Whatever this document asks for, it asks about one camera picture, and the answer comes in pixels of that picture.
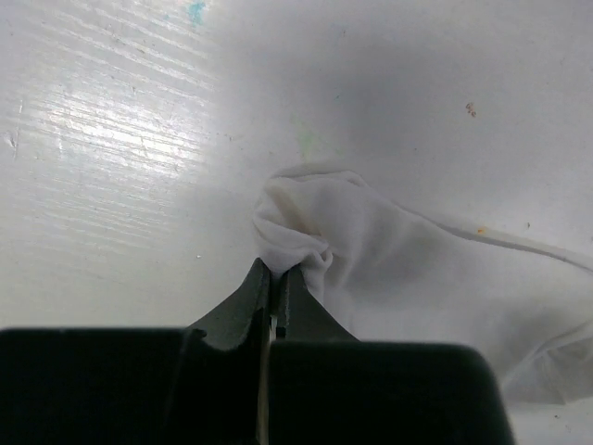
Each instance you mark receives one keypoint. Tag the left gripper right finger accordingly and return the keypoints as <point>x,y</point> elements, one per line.
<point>298,316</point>

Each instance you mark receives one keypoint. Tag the white sock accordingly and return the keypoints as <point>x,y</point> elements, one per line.
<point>389,273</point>

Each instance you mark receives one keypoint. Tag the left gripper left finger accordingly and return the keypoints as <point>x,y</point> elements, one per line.
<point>243,317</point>

